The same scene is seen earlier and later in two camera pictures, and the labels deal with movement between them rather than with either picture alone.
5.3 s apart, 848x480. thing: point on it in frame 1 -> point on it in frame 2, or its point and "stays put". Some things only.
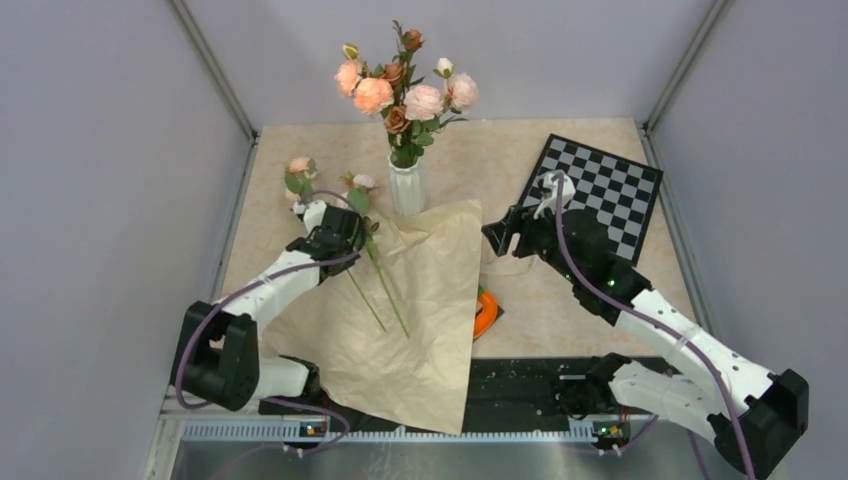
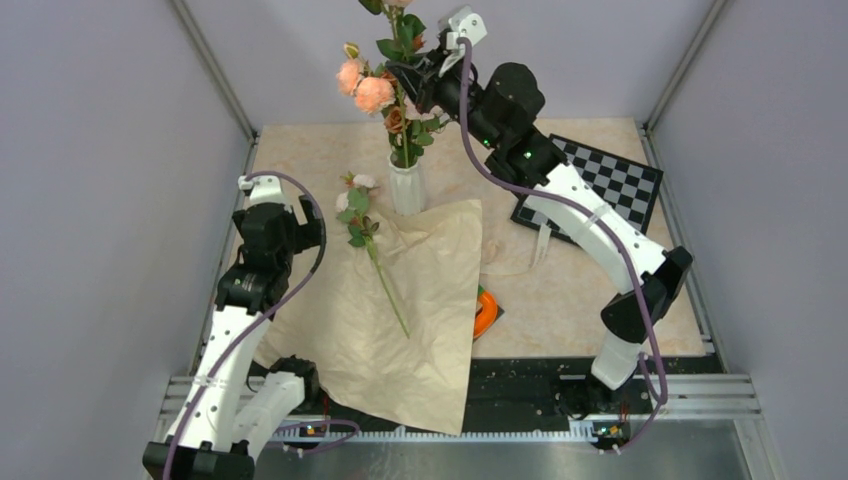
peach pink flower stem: (372, 94) stays put
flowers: (299, 178) -> (393, 27)
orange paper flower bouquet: (395, 332) stays put
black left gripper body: (346, 264) -> (301, 236)
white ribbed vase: (405, 184) stays put
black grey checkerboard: (623, 192) stays put
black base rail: (508, 391) stays put
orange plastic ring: (486, 314) stays put
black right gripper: (518, 220) -> (425, 84)
